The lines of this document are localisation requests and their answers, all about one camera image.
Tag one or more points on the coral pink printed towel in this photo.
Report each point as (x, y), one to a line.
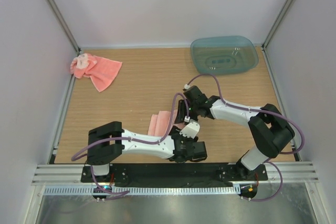
(101, 71)

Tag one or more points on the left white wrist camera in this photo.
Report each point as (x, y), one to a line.
(191, 129)

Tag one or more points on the right aluminium frame post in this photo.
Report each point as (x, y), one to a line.
(278, 21)

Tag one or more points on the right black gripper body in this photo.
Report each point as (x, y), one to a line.
(192, 112)

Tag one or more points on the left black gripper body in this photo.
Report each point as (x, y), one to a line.
(187, 139)

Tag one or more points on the aluminium front rail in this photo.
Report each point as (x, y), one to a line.
(70, 174)

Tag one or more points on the left aluminium frame post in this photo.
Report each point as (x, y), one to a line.
(60, 19)

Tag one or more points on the aluminium frame post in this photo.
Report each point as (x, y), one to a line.
(60, 19)
(278, 21)

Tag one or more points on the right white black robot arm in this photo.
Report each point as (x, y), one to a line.
(270, 130)

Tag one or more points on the light pink towel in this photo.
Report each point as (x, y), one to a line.
(159, 123)

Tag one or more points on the white slotted cable duct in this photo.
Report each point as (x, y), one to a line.
(133, 191)

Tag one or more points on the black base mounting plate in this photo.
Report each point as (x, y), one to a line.
(187, 175)

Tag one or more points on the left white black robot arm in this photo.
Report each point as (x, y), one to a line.
(110, 141)

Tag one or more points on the blue translucent plastic tub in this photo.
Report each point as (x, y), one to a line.
(223, 55)

